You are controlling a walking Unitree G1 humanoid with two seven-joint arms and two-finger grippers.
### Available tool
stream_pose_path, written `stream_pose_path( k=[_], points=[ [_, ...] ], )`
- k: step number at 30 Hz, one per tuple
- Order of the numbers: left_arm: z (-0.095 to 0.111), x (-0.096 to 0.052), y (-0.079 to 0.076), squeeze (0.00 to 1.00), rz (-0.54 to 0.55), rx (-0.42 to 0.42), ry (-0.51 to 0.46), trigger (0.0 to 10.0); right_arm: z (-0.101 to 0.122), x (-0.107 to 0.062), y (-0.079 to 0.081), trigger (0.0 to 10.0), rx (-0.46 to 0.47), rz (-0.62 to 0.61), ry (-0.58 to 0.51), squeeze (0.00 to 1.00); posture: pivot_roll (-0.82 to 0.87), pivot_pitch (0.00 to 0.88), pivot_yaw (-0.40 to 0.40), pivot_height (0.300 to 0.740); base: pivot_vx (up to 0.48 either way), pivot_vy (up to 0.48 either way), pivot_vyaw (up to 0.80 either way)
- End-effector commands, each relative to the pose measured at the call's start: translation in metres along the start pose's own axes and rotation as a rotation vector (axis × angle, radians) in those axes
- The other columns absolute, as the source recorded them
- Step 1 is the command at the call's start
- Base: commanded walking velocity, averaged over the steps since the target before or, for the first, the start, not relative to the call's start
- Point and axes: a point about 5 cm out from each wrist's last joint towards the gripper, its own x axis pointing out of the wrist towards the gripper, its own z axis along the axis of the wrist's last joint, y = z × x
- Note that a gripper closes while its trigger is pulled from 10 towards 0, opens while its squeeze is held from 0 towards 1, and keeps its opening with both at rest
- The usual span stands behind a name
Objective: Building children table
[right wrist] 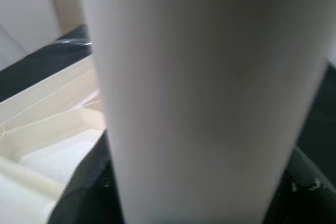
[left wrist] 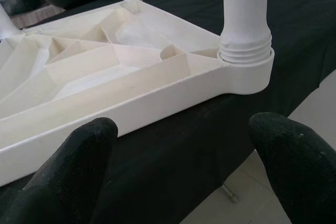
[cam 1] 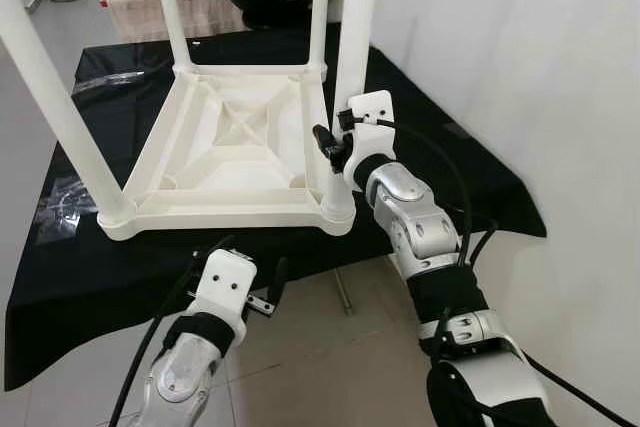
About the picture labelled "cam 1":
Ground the clear plastic bag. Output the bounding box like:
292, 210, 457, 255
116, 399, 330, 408
72, 69, 142, 94

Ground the white plastic children table top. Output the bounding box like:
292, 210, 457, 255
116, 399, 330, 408
98, 62, 359, 241

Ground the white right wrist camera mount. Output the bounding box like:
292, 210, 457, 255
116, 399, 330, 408
342, 90, 397, 194

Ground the beige woven cloth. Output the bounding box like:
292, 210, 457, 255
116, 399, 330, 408
105, 0, 251, 44

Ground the white plastic table leg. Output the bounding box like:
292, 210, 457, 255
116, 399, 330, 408
150, 0, 197, 74
320, 0, 382, 228
308, 0, 334, 74
0, 0, 137, 228

